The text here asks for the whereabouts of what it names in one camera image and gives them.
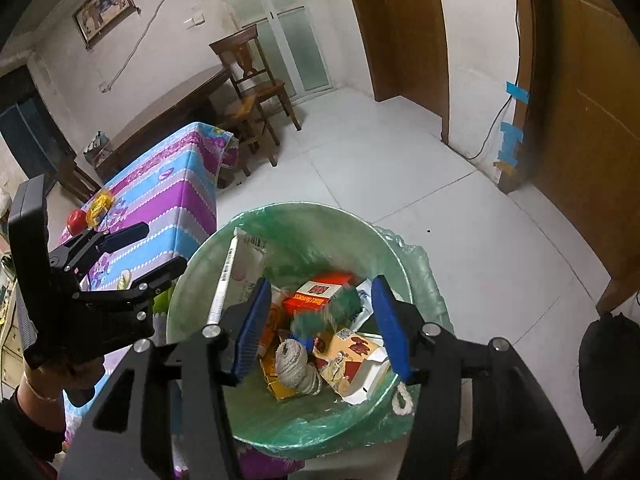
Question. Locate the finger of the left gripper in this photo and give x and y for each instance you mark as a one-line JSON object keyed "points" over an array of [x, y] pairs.
{"points": [[150, 279], [83, 251]]}

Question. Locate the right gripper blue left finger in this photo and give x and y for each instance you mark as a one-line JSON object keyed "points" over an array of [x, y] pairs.
{"points": [[253, 315]]}

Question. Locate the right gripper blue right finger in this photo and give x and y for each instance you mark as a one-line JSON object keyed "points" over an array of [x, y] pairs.
{"points": [[395, 340]]}

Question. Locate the gold foil wrapper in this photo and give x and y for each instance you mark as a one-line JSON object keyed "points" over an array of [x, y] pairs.
{"points": [[275, 330]]}

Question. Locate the dark green cloth bundle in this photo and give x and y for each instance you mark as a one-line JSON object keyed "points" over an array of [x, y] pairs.
{"points": [[341, 311]]}

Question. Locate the grey knitted cloth ball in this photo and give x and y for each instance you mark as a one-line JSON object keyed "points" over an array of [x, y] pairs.
{"points": [[294, 369]]}

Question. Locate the red cigarette box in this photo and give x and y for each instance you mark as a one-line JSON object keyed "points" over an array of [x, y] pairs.
{"points": [[317, 293]]}

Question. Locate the orange medicine box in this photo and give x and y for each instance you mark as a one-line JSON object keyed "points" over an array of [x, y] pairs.
{"points": [[350, 363]]}

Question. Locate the person left forearm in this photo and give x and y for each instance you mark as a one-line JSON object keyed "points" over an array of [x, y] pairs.
{"points": [[27, 449]]}

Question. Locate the person left hand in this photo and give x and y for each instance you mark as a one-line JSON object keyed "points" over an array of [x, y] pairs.
{"points": [[46, 383]]}

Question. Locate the red apple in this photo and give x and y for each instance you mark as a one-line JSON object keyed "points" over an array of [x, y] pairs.
{"points": [[76, 222]]}

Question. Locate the yellow snack wrapper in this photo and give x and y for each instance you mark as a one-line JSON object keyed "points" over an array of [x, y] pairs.
{"points": [[99, 208]]}

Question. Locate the floral striped tablecloth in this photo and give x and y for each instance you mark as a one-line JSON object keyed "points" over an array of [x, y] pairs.
{"points": [[172, 188]]}

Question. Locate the dark window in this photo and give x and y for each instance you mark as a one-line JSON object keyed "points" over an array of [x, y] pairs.
{"points": [[30, 132]]}

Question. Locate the dark wooden table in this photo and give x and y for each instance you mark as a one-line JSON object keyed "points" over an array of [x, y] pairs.
{"points": [[188, 102]]}

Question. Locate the small wooden stool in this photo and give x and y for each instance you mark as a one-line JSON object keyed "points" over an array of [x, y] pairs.
{"points": [[246, 119]]}

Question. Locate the blue tape pieces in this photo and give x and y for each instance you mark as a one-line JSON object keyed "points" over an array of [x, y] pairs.
{"points": [[513, 136]]}

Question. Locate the wooden chair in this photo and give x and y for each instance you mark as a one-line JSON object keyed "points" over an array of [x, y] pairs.
{"points": [[251, 76]]}

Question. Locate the brown wooden door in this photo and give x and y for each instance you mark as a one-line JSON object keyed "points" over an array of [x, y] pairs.
{"points": [[406, 49]]}

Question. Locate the frosted glass door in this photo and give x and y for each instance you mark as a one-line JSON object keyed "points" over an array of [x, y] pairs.
{"points": [[287, 39]]}

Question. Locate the framed wall picture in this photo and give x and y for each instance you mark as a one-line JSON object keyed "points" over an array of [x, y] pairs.
{"points": [[96, 18]]}

